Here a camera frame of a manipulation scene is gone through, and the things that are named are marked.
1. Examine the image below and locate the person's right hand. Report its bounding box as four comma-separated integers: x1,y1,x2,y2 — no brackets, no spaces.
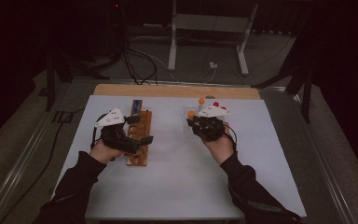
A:
201,122,236,165

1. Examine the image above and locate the right hand-held gripper cable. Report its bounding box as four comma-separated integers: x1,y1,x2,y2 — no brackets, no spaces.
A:
226,123,238,152

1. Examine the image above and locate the black floor cables bundle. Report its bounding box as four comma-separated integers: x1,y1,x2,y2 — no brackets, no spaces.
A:
122,40,159,86

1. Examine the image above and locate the white floor cable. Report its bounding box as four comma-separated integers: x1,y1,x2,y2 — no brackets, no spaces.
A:
130,35,217,85

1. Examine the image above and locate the dark device with red light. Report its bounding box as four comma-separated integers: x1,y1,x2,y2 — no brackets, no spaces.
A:
105,0,129,61

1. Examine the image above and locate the hand-held gripper cable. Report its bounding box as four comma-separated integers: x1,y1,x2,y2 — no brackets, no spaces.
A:
89,113,107,150
226,123,238,152

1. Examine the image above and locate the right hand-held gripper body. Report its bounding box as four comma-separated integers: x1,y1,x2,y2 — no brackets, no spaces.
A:
195,105,231,142

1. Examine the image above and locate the black floor cable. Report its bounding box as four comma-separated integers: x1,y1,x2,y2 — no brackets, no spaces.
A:
0,107,86,224

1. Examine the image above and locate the clear plastic test tube rack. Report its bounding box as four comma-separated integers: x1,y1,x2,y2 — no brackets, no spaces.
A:
182,105,226,133

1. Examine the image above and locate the person's left hand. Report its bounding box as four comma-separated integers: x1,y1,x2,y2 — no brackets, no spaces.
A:
89,139,124,165

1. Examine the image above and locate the wooden test tube rack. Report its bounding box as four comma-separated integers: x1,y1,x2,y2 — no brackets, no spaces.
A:
123,99,153,167

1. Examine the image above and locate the left hand-held gripper cable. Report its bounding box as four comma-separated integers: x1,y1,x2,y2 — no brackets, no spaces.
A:
89,113,107,150

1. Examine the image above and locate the pale blue table sheet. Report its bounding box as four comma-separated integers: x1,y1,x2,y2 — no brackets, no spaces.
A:
50,94,308,218

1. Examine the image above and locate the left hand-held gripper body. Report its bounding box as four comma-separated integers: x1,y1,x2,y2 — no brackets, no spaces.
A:
91,107,143,155

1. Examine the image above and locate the black tripod stand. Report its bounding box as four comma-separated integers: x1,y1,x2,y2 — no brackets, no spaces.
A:
251,55,317,124
44,46,110,112

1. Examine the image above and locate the white metal stand frame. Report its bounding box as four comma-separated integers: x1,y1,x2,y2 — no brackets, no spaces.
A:
168,0,259,77

